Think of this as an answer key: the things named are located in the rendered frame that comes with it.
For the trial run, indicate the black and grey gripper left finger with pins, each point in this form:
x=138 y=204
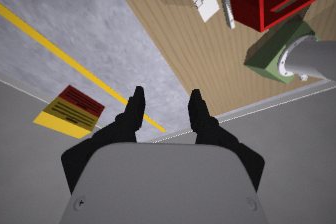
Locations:
x=122 y=129

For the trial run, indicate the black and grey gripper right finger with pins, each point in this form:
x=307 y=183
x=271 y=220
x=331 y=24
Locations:
x=207 y=128

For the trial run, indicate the white paper pick list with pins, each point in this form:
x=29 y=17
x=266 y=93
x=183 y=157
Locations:
x=206 y=8

